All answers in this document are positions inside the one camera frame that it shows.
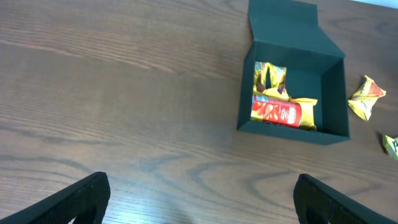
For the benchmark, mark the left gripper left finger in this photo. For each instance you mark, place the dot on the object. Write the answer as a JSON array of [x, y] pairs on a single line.
[[84, 201]]

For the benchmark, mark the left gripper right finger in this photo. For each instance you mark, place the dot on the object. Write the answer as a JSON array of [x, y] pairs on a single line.
[[316, 202]]

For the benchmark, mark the red Pringles can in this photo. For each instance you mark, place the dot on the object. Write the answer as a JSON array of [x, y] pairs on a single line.
[[269, 110]]

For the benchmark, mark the yellow Apollo cake packet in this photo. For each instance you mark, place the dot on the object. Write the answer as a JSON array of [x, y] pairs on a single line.
[[277, 78], [260, 77]]

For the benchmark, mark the green pandan cake packet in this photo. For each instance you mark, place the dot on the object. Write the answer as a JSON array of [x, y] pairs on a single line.
[[390, 145]]

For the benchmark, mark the yellow orange snack packet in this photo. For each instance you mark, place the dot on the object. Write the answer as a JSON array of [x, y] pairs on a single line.
[[363, 100]]

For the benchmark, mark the black open gift box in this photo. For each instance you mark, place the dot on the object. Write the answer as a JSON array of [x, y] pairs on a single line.
[[286, 33]]

